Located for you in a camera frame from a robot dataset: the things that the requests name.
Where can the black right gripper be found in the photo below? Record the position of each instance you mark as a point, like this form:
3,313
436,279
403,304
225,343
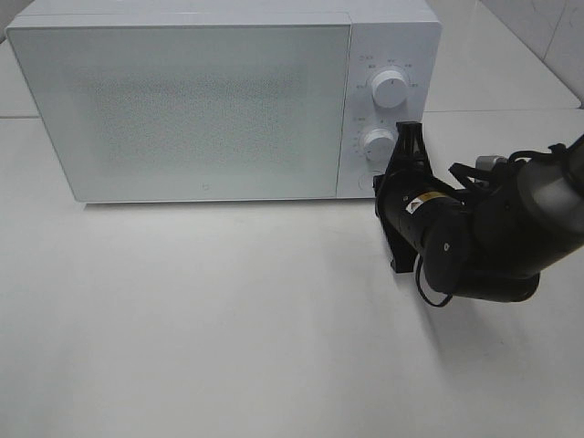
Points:
401,198

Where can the white timer knob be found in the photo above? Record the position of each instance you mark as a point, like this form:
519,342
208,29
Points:
377,145

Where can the white microwave door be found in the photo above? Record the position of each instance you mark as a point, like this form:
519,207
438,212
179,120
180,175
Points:
165,114

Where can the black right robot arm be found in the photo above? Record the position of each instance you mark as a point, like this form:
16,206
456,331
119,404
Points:
490,237

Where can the white upper power knob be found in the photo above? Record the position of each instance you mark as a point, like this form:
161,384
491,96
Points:
389,88

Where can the white microwave oven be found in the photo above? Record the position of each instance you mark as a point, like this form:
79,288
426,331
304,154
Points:
382,34

